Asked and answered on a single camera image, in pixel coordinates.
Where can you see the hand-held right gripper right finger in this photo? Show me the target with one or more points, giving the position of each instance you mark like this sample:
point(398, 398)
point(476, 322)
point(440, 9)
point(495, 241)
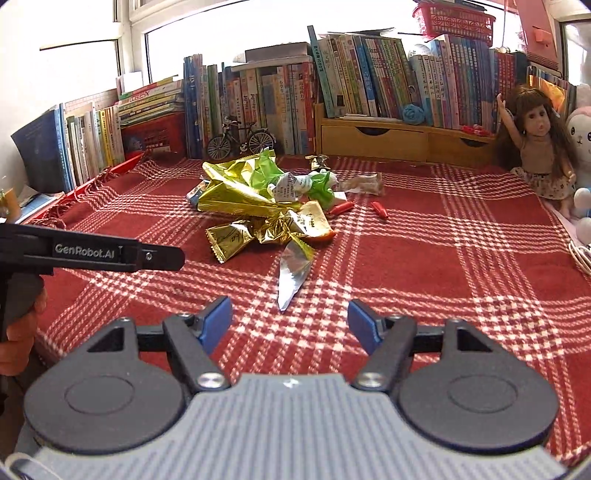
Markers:
point(364, 325)

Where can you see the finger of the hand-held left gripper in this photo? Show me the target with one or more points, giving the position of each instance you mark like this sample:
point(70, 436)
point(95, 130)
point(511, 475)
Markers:
point(161, 258)

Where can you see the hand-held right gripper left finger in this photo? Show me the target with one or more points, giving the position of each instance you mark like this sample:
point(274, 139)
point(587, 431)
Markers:
point(216, 323)

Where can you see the small gold snack packet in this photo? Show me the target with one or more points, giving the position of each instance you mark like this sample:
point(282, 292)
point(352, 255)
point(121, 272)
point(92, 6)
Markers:
point(228, 240)

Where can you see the small blue packet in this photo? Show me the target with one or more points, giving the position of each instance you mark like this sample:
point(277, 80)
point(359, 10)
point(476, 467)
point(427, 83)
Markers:
point(195, 193)

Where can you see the gold wrapper with silver inside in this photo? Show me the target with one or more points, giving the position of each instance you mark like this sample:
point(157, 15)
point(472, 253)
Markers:
point(293, 277)

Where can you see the large gold foil wrapper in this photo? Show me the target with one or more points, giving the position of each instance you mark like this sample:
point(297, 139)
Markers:
point(231, 194)

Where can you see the orange and white snack packet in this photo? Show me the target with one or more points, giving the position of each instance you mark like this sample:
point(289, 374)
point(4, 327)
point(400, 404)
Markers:
point(313, 221)

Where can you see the red sausage wrapper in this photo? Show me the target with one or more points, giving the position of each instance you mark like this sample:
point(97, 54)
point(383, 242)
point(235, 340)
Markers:
point(340, 207)
point(379, 210)

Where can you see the green plastic wrapper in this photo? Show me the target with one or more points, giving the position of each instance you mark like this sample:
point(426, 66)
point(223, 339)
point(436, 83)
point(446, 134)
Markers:
point(323, 190)
point(268, 167)

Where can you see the clear plastic wrapper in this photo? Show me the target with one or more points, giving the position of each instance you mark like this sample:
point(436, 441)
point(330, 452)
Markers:
point(364, 183)

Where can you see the white paper wrapper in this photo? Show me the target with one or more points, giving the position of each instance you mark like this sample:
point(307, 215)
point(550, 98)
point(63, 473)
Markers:
point(288, 187)

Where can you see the small twisted candy wrapper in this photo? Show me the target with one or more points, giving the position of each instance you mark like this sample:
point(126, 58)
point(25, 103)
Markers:
point(318, 161)

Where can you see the person's left hand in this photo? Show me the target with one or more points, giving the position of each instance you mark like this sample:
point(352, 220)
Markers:
point(21, 337)

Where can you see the red plaid blanket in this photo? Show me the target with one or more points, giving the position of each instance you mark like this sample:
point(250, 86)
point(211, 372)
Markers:
point(438, 258)

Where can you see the row of thin upright books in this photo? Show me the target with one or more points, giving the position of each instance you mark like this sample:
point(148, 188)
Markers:
point(87, 143)

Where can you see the miniature bicycle model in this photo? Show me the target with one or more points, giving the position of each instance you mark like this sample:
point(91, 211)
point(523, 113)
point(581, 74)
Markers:
point(240, 138)

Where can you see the stack of flat books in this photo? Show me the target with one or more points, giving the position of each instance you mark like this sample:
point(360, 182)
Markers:
point(150, 101)

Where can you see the row of tall books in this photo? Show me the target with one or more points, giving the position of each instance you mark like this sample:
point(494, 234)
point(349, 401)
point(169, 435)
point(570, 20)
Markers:
point(249, 106)

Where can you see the wooden drawer organizer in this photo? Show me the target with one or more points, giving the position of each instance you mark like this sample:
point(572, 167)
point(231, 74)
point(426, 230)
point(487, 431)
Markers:
point(383, 138)

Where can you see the blue yarn flower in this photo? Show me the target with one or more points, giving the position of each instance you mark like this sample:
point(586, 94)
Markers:
point(412, 115)

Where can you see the small red toy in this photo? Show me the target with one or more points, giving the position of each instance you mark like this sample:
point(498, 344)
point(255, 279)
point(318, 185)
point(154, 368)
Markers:
point(475, 129)

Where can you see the blue cat plush toy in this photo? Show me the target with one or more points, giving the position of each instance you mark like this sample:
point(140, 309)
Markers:
point(582, 217)

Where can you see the row of books on organizer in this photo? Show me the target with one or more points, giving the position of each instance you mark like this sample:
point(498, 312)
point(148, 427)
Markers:
point(392, 78)

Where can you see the long-haired doll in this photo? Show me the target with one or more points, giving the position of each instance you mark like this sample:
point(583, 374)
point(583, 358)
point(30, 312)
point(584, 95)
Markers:
point(538, 138)

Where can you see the white bunny plush toy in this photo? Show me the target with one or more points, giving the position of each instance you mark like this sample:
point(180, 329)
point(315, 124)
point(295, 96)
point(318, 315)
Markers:
point(579, 143)

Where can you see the gold gift bag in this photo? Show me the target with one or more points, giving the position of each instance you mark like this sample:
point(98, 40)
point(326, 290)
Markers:
point(551, 90)

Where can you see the red plastic basket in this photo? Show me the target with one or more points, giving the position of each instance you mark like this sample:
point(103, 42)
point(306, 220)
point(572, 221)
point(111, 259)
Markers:
point(455, 21)

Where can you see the red box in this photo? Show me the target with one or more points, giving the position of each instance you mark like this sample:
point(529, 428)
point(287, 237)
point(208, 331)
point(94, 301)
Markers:
point(535, 32)

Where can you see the white window frame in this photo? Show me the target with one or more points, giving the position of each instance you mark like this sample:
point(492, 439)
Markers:
point(134, 41)

